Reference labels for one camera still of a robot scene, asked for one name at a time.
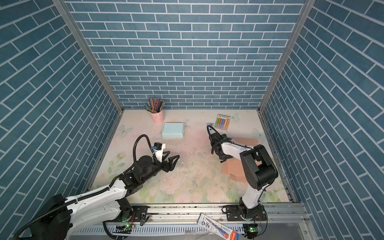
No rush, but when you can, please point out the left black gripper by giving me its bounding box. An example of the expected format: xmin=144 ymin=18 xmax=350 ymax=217
xmin=140 ymin=150 xmax=180 ymax=184

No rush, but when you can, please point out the mint green paper box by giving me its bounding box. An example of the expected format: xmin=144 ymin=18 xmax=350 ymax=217
xmin=162 ymin=122 xmax=185 ymax=139

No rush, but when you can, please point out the pink paper box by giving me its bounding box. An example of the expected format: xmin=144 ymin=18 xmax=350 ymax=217
xmin=221 ymin=137 xmax=265 ymax=184

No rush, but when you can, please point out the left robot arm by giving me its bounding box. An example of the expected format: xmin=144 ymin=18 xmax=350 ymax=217
xmin=13 ymin=135 xmax=180 ymax=240

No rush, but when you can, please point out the white red toothpaste box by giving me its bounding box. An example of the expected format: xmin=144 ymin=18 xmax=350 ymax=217
xmin=198 ymin=214 xmax=240 ymax=240

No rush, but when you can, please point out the clear case of markers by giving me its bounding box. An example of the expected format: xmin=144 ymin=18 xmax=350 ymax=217
xmin=214 ymin=114 xmax=231 ymax=131

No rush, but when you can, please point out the pink pencil cup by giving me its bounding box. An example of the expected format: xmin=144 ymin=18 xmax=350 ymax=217
xmin=151 ymin=110 xmax=165 ymax=124

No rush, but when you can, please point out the bundle of coloured pencils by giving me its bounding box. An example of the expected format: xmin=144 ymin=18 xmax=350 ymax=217
xmin=144 ymin=98 xmax=165 ymax=114

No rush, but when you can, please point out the left green circuit board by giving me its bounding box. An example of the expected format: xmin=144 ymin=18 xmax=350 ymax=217
xmin=113 ymin=225 xmax=134 ymax=235

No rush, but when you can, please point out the green circuit board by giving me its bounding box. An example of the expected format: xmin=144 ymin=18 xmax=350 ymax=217
xmin=242 ymin=224 xmax=261 ymax=240
xmin=113 ymin=225 xmax=134 ymax=235

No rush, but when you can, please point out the right green circuit board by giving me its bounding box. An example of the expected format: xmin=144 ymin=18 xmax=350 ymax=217
xmin=242 ymin=224 xmax=261 ymax=240

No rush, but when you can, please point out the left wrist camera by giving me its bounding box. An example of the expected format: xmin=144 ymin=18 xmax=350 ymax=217
xmin=153 ymin=142 xmax=166 ymax=162

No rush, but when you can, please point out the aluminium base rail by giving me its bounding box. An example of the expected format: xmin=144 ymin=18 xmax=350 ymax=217
xmin=70 ymin=203 xmax=317 ymax=240

